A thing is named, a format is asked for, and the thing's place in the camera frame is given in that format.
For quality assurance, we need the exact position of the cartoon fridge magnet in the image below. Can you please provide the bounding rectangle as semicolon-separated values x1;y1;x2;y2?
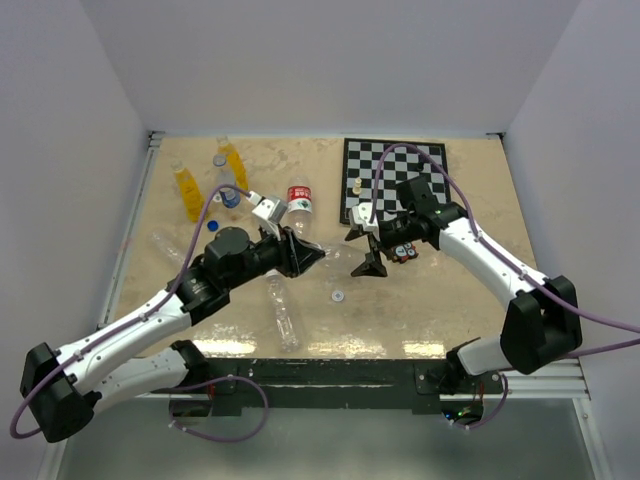
392;243;419;264

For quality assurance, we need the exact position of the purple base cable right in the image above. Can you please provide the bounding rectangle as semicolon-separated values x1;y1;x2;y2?
447;372;510;431

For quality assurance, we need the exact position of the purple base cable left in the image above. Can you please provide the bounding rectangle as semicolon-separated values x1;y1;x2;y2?
168;374;271;442

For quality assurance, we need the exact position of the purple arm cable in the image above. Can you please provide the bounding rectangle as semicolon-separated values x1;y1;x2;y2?
9;185;259;440
369;143;640;359

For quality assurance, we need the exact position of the black white chessboard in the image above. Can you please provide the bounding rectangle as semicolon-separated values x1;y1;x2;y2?
340;138;451;225

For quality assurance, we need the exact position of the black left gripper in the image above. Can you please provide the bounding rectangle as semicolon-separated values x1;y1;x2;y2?
226;220;324;291

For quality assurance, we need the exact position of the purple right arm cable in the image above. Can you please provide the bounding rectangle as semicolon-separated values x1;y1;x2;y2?
369;143;640;359

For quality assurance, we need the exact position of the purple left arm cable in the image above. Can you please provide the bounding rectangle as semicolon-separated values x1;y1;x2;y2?
9;185;259;440

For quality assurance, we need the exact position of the long clear crushed bottle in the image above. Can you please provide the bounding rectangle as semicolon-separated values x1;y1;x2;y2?
266;270;300;352

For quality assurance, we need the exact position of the white chess piece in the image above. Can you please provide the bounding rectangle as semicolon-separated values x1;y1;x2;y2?
352;177;362;196

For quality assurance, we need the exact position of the yellow tea bottle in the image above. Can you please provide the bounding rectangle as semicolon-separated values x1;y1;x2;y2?
216;135;249;191

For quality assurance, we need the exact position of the clear bottle white cap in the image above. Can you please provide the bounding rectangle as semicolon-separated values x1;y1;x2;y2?
318;243;365;277

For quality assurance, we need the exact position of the black base frame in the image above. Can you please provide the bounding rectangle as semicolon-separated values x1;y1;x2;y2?
170;340;503;417

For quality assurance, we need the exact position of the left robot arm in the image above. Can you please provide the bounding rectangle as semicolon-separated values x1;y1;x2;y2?
18;227;325;443

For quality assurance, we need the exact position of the clear bottle far left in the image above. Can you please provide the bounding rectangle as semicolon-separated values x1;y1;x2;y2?
149;229;186;266

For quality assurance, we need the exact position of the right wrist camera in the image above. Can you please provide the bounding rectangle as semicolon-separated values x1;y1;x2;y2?
349;202;379;235

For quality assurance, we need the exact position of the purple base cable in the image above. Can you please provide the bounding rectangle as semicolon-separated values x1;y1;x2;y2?
447;372;510;431
168;374;271;442

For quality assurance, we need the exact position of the red label clear bottle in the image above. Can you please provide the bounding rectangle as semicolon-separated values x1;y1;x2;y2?
287;175;313;238

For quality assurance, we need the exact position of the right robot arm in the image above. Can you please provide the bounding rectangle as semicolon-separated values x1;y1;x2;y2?
347;177;583;393

